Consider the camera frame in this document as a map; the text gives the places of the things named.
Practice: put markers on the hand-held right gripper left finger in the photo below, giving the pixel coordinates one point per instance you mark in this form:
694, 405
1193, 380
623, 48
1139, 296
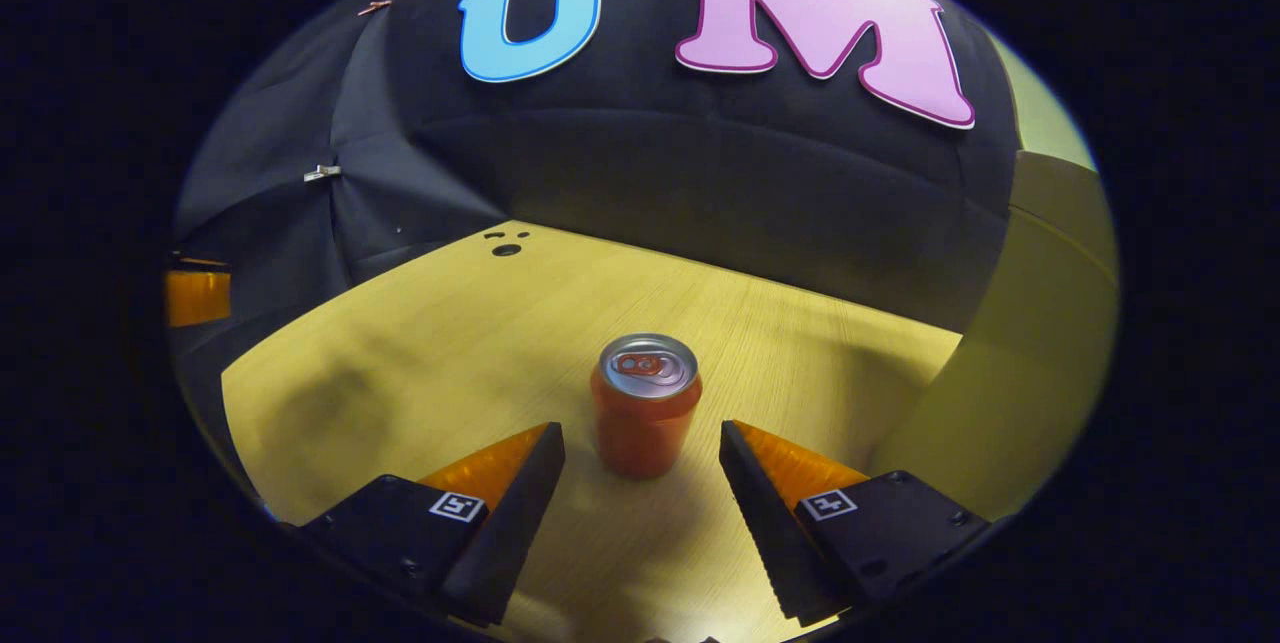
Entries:
510, 533

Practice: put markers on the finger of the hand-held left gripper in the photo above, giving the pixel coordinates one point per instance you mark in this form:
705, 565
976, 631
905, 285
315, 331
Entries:
198, 295

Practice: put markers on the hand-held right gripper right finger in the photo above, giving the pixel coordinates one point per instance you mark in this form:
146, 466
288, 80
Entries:
770, 523

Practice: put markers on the red pop can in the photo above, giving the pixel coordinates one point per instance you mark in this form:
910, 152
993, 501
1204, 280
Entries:
645, 428

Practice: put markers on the pale green desktop garbage bin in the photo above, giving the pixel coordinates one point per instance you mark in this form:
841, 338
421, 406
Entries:
1040, 343

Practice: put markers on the wooden desktop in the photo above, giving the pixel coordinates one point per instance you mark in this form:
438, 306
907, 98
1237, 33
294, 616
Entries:
450, 343

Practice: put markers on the silver backdrop clip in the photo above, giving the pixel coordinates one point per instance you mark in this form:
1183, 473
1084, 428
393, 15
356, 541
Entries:
322, 172

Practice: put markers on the copper backdrop clip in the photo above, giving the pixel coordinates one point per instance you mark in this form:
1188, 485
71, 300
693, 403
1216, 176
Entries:
375, 7

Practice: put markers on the black backdrop cloth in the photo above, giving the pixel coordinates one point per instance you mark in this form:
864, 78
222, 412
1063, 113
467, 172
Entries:
650, 163

